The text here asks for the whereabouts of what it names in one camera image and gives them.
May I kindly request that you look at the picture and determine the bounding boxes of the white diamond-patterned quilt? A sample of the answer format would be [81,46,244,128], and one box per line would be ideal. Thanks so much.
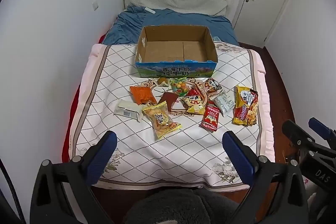
[69,43,276,191]

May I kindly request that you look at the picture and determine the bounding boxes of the red blanket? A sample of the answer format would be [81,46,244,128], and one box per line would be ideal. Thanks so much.
[62,34,105,161]

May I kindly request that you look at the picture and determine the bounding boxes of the yellow biscuit packet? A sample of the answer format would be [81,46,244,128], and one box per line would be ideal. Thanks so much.
[142,103,182,140]

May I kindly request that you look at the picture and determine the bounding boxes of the large yellow red noodle packet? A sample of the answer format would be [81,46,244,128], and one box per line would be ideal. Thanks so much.
[232,84,258,127]

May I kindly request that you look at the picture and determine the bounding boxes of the yellow cartoon snack packet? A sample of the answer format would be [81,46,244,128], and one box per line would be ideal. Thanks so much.
[182,95,206,115]

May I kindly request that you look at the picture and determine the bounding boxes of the black cable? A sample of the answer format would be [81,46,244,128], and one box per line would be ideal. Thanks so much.
[0,161,21,224]

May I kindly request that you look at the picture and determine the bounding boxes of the white snack packet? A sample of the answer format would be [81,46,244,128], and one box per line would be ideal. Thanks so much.
[114,100,143,122]

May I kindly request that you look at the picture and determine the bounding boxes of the dark fleece pants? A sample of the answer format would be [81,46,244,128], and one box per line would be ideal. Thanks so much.
[123,189,242,224]

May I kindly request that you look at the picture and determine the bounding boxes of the colourful candy packet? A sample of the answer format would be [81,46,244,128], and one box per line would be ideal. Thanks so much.
[169,77,191,96]

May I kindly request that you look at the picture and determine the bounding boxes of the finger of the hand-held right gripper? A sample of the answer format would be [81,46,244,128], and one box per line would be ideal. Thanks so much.
[282,120,323,151]
[308,117,336,140]

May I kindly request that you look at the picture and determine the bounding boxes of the red cartoon snack packet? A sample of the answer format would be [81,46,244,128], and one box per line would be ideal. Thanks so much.
[187,82,209,102]

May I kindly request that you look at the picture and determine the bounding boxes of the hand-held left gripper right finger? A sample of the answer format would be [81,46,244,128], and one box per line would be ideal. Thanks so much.
[222,131,307,224]

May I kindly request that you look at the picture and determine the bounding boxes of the dark red-brown snack packet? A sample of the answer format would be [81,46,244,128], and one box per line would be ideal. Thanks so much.
[157,91,181,113]

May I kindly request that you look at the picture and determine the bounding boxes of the cardboard box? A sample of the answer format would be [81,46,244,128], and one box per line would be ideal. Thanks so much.
[135,25,219,79]

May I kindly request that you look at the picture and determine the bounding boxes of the brown white cartoon packet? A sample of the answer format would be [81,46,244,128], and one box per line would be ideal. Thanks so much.
[204,77,223,94]

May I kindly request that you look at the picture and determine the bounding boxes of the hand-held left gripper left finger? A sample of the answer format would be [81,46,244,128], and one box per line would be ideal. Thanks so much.
[31,131,118,224]

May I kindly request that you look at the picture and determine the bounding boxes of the orange snack packet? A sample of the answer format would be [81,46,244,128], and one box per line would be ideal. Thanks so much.
[129,85,155,105]

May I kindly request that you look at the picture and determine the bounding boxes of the grey snack packet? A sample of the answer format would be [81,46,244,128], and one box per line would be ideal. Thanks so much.
[211,91,235,116]

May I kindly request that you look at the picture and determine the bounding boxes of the blue bed sheet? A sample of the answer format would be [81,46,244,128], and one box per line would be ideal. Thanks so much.
[101,5,239,46]

